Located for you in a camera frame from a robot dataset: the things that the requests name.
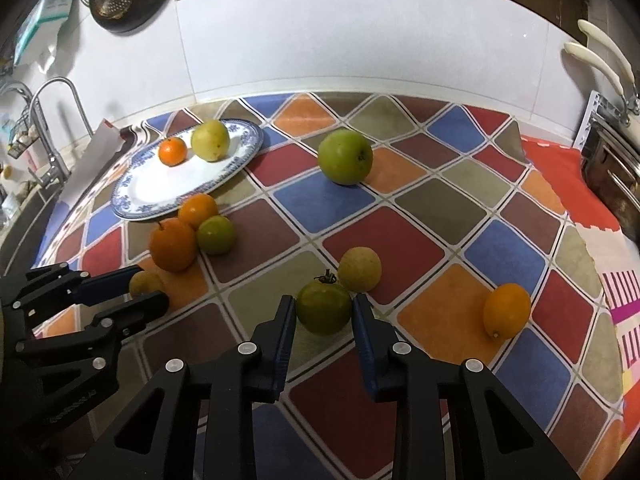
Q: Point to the small orange kumquat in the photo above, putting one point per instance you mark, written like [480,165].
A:
[506,311]

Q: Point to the cream knife handle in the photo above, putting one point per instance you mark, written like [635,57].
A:
[585,55]
[597,34]

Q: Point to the cream knife handle lower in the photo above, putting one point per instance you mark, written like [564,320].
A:
[585,55]

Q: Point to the colourful diamond pattern tablecloth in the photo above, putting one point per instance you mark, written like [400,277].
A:
[470,236]

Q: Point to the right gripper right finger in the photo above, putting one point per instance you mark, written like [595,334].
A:
[492,435]

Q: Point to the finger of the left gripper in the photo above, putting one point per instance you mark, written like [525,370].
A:
[59,282]
[107,331]

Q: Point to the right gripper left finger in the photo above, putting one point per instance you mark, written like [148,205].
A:
[154,437]

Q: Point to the small orange mandarin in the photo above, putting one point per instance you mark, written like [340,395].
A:
[172,151]

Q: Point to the steel kitchen sink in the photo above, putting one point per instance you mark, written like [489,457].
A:
[21,240]

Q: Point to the green apple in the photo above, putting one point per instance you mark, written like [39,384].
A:
[345,157]

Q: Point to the green tomato with stem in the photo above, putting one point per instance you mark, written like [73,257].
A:
[324,305]

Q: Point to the cream knife handle upper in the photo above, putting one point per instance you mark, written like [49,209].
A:
[597,34]

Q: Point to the round yellow brown fruit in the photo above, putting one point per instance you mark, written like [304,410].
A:
[360,269]

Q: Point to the yellow green pear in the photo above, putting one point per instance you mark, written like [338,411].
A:
[210,141]

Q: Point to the large orange with stem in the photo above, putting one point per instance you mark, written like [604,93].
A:
[173,245]

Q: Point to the teal white paper box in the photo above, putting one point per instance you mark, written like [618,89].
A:
[37,38]

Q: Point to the small yellow brown fruit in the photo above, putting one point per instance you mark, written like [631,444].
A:
[145,283]

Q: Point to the small green mandarin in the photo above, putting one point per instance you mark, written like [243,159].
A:
[216,235]

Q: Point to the large orange without stem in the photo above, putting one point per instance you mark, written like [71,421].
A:
[196,209]

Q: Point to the wire sink caddy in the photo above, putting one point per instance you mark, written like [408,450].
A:
[22,134]

